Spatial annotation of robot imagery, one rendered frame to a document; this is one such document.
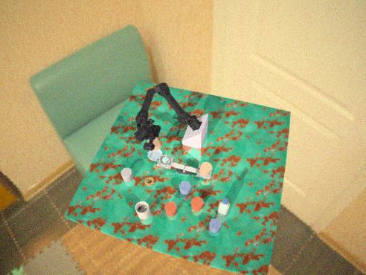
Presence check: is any white round dish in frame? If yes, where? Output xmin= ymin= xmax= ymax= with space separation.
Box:
xmin=147 ymin=150 xmax=162 ymax=161

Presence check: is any orange cylinder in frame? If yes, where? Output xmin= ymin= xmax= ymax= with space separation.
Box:
xmin=191 ymin=197 xmax=203 ymax=211
xmin=165 ymin=201 xmax=177 ymax=217

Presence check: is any grey balance beam with round pans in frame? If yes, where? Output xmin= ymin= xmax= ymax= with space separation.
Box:
xmin=157 ymin=154 xmax=212 ymax=179

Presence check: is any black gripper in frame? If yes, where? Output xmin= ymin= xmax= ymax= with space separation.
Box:
xmin=143 ymin=125 xmax=161 ymax=151

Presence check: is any pale grey bottle with blue cap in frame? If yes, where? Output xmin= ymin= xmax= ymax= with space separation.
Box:
xmin=217 ymin=198 xmax=230 ymax=217

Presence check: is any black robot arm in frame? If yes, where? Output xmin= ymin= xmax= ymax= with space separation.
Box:
xmin=134 ymin=82 xmax=202 ymax=142

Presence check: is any white open cup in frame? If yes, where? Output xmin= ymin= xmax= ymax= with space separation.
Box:
xmin=135 ymin=201 xmax=151 ymax=220

